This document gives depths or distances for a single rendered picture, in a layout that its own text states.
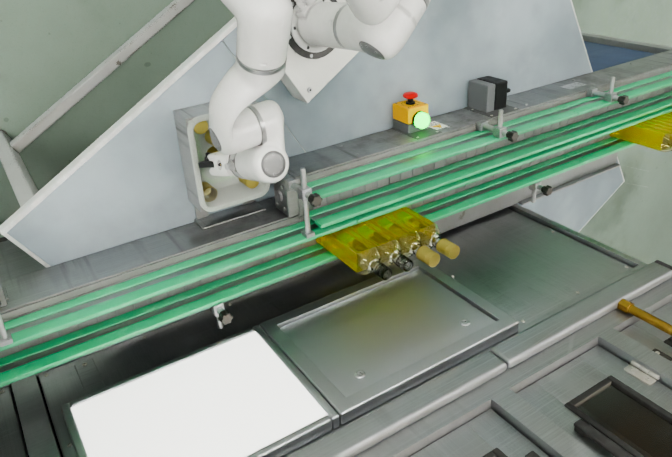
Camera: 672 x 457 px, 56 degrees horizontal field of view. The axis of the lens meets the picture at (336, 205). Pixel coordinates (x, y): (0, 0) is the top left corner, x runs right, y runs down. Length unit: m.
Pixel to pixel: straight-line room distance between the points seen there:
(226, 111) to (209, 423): 0.57
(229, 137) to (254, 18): 0.24
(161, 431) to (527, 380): 0.72
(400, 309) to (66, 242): 0.75
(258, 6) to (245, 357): 0.73
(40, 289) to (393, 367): 0.73
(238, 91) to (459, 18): 0.90
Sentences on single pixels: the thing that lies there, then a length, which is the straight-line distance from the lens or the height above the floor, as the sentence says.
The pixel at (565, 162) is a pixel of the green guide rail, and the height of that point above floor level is 0.93.
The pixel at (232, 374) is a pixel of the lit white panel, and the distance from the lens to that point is 1.34.
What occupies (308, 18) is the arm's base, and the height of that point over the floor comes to 0.86.
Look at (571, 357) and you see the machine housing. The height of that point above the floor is 1.43.
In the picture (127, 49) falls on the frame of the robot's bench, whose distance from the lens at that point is 1.96.
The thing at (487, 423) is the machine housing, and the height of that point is 1.46.
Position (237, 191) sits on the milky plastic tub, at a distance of 1.49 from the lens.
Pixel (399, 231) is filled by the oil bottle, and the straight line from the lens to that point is 1.47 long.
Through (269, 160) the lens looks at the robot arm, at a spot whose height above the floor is 1.08.
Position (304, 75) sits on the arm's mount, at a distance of 1.48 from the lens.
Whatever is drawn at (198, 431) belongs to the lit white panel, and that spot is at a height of 1.20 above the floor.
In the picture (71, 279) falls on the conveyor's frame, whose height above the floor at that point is 0.84.
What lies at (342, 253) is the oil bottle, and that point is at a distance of 1.45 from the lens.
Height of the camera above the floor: 2.07
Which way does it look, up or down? 50 degrees down
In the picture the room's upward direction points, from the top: 123 degrees clockwise
